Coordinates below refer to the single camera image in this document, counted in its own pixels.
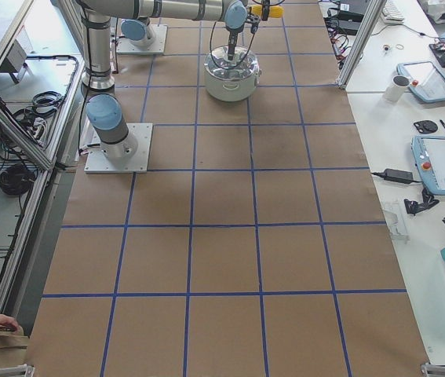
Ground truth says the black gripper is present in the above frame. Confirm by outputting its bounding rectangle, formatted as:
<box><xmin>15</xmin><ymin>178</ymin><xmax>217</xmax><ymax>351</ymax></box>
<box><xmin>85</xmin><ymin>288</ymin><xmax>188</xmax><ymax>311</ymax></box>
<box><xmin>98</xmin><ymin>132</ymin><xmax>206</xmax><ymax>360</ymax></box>
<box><xmin>228</xmin><ymin>28</ymin><xmax>239</xmax><ymax>60</ymax></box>
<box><xmin>245</xmin><ymin>0</ymin><xmax>271</xmax><ymax>34</ymax></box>

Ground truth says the yellow corn cob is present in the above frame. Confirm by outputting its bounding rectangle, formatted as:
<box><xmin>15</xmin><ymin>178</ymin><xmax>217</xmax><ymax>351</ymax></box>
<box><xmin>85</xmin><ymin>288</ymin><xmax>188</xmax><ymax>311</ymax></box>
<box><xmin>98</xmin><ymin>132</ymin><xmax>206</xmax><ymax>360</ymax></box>
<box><xmin>250</xmin><ymin>5</ymin><xmax>284</xmax><ymax>20</ymax></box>

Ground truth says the glass pot lid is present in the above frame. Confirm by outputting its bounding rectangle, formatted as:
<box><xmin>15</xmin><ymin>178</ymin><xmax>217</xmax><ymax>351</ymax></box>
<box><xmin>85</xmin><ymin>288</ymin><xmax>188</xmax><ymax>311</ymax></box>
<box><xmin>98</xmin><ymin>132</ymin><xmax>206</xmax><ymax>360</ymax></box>
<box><xmin>204</xmin><ymin>46</ymin><xmax>260</xmax><ymax>81</ymax></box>

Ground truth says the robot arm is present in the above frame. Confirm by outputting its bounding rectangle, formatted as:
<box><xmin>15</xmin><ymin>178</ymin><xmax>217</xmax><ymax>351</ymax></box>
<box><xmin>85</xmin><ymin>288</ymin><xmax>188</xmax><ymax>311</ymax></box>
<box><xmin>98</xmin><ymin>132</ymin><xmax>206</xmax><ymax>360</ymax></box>
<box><xmin>121</xmin><ymin>1</ymin><xmax>283</xmax><ymax>53</ymax></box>
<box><xmin>77</xmin><ymin>1</ymin><xmax>248</xmax><ymax>145</ymax></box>

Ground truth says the pale green electric pot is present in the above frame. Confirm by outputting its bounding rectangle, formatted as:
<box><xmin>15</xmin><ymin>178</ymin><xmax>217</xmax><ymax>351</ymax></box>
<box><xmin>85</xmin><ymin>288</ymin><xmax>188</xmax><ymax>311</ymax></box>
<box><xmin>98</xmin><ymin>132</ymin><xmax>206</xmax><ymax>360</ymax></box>
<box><xmin>203</xmin><ymin>46</ymin><xmax>261</xmax><ymax>102</ymax></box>

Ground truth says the person hand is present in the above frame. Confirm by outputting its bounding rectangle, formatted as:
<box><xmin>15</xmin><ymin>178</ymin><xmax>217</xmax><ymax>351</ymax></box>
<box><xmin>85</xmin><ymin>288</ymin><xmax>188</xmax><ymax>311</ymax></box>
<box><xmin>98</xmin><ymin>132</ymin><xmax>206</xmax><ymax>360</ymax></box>
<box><xmin>0</xmin><ymin>314</ymin><xmax>20</xmax><ymax>332</ymax></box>

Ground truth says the white mug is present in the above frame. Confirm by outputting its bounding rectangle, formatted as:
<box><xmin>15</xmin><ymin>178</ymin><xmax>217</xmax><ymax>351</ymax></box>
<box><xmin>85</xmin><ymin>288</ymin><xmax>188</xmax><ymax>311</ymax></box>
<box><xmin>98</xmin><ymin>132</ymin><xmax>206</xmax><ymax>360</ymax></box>
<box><xmin>382</xmin><ymin>75</ymin><xmax>410</xmax><ymax>103</ymax></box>

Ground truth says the far teach pendant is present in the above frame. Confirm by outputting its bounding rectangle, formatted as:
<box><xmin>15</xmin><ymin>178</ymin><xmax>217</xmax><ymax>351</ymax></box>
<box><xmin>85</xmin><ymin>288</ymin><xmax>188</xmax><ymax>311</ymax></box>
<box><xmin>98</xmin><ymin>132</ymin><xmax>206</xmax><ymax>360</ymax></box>
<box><xmin>396</xmin><ymin>60</ymin><xmax>445</xmax><ymax>104</ymax></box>

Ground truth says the teach pendant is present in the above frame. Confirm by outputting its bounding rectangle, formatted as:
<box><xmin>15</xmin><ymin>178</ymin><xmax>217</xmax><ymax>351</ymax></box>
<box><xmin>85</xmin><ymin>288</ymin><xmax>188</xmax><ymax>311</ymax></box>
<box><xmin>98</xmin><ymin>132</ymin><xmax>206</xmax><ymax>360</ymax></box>
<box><xmin>396</xmin><ymin>60</ymin><xmax>445</xmax><ymax>104</ymax></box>
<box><xmin>410</xmin><ymin>135</ymin><xmax>445</xmax><ymax>196</ymax></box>

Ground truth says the black round disc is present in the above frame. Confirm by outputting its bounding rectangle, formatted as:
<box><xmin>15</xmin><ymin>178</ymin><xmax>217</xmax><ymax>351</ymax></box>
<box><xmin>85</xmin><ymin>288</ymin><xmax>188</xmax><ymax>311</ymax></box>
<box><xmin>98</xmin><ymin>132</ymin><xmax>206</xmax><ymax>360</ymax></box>
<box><xmin>413</xmin><ymin>119</ymin><xmax>438</xmax><ymax>134</ymax></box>

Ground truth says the black power adapter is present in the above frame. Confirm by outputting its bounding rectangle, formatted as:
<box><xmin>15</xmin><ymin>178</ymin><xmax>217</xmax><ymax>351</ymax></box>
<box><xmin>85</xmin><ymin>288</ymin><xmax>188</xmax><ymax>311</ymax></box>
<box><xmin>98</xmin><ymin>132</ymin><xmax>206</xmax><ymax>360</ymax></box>
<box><xmin>371</xmin><ymin>168</ymin><xmax>421</xmax><ymax>185</ymax></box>

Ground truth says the grey metal box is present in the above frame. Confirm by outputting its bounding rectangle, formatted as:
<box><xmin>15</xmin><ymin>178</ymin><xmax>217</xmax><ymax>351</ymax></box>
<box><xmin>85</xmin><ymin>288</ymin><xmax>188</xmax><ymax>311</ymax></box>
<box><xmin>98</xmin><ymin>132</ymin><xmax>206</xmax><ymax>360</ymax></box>
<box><xmin>0</xmin><ymin>39</ymin><xmax>27</xmax><ymax>84</ymax></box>

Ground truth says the clear plastic box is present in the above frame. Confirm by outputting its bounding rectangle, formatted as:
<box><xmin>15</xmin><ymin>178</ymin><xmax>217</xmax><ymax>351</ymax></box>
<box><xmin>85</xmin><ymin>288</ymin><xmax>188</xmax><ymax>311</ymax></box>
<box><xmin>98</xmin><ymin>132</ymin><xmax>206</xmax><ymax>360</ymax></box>
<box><xmin>381</xmin><ymin>201</ymin><xmax>410</xmax><ymax>243</ymax></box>

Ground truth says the black clip part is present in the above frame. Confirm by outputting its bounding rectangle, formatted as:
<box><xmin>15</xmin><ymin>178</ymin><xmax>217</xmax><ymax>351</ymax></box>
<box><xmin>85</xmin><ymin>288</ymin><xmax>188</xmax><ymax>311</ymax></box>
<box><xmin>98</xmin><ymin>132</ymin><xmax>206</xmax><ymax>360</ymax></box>
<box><xmin>403</xmin><ymin>188</ymin><xmax>440</xmax><ymax>216</ymax></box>

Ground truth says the near teach pendant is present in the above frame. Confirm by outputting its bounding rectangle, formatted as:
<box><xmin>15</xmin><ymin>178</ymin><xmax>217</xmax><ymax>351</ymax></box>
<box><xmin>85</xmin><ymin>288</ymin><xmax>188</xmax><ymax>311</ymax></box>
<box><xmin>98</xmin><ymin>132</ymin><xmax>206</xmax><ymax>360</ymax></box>
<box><xmin>410</xmin><ymin>135</ymin><xmax>445</xmax><ymax>196</ymax></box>

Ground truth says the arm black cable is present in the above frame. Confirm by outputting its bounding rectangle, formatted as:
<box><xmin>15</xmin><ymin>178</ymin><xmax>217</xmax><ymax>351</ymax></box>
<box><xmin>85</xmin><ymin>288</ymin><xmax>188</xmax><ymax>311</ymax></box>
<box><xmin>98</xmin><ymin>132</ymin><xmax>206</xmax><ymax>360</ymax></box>
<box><xmin>208</xmin><ymin>19</ymin><xmax>257</xmax><ymax>74</ymax></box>

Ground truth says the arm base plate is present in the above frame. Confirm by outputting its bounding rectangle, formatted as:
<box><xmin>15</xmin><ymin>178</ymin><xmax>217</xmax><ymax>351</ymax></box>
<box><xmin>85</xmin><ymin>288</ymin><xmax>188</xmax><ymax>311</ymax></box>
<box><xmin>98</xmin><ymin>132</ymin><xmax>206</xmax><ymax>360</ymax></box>
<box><xmin>117</xmin><ymin>24</ymin><xmax>168</xmax><ymax>56</ymax></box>
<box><xmin>84</xmin><ymin>123</ymin><xmax>153</xmax><ymax>174</ymax></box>

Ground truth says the aluminium frame post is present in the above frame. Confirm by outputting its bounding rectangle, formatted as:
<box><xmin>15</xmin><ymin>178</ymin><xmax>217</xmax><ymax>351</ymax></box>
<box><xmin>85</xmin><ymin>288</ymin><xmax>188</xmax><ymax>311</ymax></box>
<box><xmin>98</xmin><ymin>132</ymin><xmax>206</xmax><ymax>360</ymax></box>
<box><xmin>336</xmin><ymin>0</ymin><xmax>385</xmax><ymax>90</ymax></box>

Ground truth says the coiled black cable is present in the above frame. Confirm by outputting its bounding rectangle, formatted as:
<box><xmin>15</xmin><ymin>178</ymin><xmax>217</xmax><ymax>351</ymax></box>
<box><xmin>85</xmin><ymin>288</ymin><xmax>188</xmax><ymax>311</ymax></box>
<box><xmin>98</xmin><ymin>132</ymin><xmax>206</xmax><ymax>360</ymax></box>
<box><xmin>0</xmin><ymin>162</ymin><xmax>36</xmax><ymax>196</ymax></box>

